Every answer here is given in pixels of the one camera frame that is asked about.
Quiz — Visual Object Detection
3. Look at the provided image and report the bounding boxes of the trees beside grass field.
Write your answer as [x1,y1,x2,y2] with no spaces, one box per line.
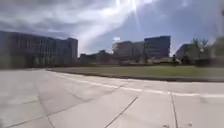
[182,37,224,67]

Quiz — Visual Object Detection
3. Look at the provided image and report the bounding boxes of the wide grey multi-storey building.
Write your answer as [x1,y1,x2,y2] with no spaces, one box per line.
[0,30,79,69]

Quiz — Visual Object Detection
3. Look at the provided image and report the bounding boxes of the dark blocky office building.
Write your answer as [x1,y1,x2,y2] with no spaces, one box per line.
[112,35,172,64]

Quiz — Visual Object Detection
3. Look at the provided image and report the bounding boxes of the concrete kerb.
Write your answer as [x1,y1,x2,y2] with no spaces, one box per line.
[45,67,224,83]

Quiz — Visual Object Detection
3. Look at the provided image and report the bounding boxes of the grass field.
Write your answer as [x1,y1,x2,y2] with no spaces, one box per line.
[49,64,224,79]

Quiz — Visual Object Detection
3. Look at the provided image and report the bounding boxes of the grey concrete slab pavement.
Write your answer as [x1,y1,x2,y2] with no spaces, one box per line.
[0,68,224,128]

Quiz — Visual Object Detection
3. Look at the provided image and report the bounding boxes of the low dark building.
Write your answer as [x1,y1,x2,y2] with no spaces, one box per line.
[78,49,115,66]

